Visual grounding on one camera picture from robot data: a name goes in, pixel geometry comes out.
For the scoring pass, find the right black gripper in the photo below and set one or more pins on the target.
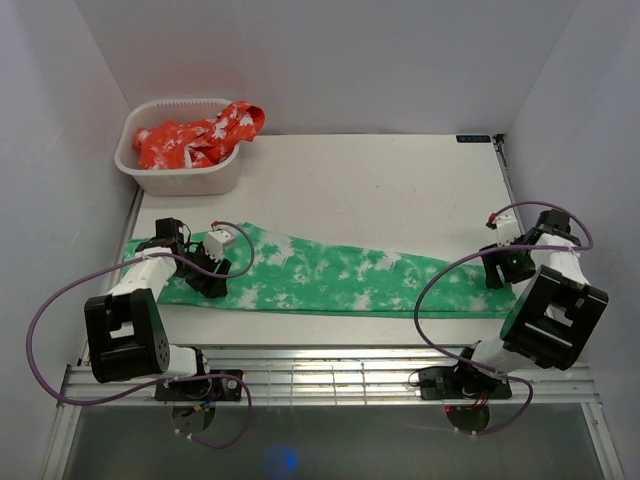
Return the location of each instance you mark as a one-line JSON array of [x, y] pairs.
[[493, 258]]

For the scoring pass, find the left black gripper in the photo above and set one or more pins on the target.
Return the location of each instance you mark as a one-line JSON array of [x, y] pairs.
[[210, 287]]

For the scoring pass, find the green tie-dye trousers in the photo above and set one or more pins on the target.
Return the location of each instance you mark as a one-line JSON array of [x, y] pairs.
[[294, 275]]

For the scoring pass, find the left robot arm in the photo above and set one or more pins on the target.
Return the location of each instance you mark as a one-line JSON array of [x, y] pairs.
[[126, 336]]

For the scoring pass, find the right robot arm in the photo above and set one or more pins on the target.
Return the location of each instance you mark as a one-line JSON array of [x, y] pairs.
[[556, 308]]

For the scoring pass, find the orange tie-dye trousers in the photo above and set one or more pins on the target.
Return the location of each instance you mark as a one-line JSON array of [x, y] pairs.
[[199, 144]]

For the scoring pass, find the white plastic basket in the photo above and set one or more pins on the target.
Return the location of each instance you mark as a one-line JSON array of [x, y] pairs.
[[215, 180]]

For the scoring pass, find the dark table label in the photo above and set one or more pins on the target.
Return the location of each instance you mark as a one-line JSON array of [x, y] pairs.
[[473, 139]]

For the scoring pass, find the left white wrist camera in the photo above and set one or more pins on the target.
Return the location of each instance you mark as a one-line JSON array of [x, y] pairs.
[[216, 241]]

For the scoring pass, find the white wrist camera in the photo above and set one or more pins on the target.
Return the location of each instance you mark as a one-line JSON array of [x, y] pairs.
[[216, 241], [506, 228]]

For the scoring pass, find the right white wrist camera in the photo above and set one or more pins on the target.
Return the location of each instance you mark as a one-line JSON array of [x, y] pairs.
[[506, 228]]

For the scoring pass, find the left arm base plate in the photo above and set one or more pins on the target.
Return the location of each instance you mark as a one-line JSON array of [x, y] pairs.
[[225, 387]]

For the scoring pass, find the aluminium rail frame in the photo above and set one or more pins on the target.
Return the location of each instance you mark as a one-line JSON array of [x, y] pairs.
[[340, 414]]

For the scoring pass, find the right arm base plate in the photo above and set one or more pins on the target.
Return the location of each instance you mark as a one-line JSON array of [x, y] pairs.
[[455, 383]]

